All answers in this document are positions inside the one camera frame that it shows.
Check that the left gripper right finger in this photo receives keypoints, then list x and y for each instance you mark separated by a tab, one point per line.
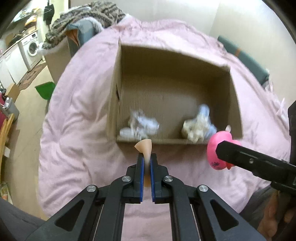
197	213

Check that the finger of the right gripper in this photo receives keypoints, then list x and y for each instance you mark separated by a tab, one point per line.
281	174

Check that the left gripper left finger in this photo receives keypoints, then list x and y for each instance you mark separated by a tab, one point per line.
96	213

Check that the cream scrunchie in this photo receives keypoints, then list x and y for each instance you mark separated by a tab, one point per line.
195	129

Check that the light blue plush toy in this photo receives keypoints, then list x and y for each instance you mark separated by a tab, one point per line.
204	115

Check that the light blue white soft toy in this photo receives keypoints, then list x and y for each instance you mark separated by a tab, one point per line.
140	126

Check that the pink bed blanket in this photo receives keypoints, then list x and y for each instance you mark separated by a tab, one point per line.
75	151

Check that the teal sofa cushion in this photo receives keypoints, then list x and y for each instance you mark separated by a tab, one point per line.
260	73

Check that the brown cardboard box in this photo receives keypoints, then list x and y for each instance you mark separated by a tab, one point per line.
169	86

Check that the red suitcase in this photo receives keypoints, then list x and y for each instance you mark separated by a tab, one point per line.
3	116

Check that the white washing machine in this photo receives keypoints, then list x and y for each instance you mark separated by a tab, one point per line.
29	48

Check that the teal armchair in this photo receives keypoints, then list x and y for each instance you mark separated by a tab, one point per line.
80	32

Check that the grey patterned knit blanket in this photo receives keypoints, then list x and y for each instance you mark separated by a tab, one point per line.
101	14

